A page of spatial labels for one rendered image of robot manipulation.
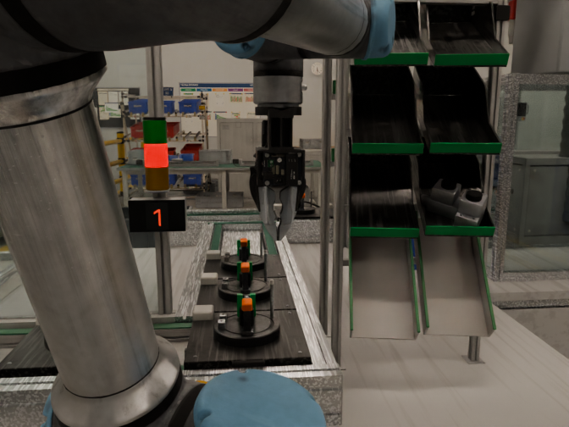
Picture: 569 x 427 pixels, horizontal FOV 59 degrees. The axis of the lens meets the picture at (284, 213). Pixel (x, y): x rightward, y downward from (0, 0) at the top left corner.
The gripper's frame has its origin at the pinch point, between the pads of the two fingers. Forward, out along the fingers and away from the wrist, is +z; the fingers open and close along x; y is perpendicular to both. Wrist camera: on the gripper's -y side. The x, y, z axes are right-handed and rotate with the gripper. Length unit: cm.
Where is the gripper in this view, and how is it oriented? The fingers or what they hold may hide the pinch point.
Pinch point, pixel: (277, 231)
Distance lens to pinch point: 82.5
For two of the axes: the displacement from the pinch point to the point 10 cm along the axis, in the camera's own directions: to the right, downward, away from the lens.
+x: 10.0, -0.2, 0.9
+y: 0.9, 1.9, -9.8
